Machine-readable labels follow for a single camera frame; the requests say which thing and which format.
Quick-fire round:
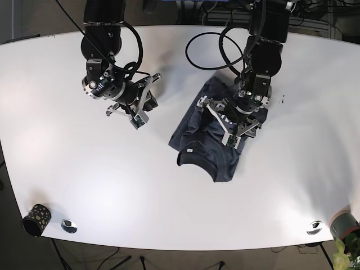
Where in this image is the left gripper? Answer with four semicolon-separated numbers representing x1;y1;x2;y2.
197;96;265;149

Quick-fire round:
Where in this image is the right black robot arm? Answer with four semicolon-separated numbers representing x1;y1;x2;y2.
80;1;161;129

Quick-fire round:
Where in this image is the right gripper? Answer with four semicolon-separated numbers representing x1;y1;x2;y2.
106;73;162;129

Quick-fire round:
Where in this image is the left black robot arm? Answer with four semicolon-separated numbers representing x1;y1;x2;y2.
199;1;296;149

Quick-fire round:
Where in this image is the navy blue T-shirt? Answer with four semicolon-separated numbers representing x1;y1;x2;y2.
168;75;269;183

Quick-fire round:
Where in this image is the black gold-dotted cup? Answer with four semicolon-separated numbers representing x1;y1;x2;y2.
21;204;52;237

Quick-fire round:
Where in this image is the grey plant pot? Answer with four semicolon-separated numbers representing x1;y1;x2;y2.
329;210;359;240

